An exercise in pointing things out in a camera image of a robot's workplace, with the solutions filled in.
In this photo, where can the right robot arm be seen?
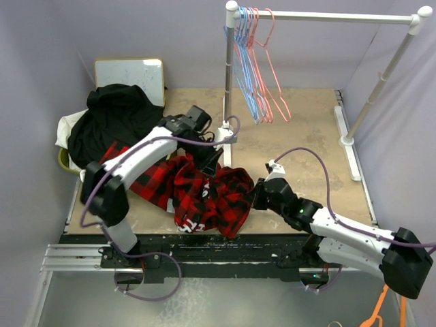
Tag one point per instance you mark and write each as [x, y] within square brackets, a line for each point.
[398, 258]

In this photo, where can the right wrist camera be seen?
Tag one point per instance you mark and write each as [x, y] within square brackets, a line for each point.
[275, 170]

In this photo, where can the green laundry basket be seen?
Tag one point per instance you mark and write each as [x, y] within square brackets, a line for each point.
[65, 161]

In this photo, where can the white clothes rack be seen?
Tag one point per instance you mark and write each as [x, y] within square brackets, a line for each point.
[415, 22]

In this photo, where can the pink hangers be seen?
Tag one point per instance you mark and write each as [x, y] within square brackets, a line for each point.
[259, 86]

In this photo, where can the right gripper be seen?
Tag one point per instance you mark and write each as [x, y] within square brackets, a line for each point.
[259, 190]

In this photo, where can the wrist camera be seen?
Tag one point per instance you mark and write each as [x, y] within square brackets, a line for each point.
[226, 134]
[275, 170]

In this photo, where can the black garment pile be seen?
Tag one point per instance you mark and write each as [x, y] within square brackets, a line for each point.
[115, 113]

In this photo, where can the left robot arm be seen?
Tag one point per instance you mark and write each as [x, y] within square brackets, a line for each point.
[105, 185]

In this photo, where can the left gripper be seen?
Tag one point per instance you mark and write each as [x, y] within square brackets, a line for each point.
[213, 157]

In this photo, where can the white whiteboard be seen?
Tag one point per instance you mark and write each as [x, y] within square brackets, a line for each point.
[147, 73]

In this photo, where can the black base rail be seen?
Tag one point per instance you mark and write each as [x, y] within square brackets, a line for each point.
[248, 256]

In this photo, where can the red black plaid shirt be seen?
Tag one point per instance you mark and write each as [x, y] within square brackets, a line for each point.
[199, 202]

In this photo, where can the blue hangers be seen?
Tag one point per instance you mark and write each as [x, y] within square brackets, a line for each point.
[238, 65]

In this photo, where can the single pink hanger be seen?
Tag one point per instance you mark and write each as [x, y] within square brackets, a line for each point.
[285, 113]

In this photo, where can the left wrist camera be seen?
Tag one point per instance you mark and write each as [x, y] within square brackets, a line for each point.
[226, 134]

